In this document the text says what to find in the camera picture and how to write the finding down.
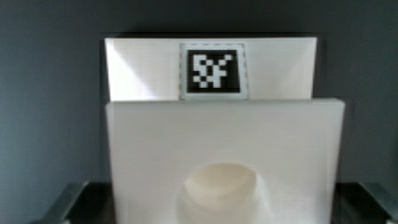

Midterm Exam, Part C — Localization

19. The white lamp base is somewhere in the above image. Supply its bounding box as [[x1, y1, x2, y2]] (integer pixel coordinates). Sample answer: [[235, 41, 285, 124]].
[[105, 37, 345, 224]]

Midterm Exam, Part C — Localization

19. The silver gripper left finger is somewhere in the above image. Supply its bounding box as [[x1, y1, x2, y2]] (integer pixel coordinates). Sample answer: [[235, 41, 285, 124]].
[[32, 182, 88, 224]]

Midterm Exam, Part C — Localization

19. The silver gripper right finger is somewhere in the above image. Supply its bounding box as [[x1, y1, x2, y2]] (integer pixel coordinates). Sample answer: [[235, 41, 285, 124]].
[[359, 182, 398, 224]]

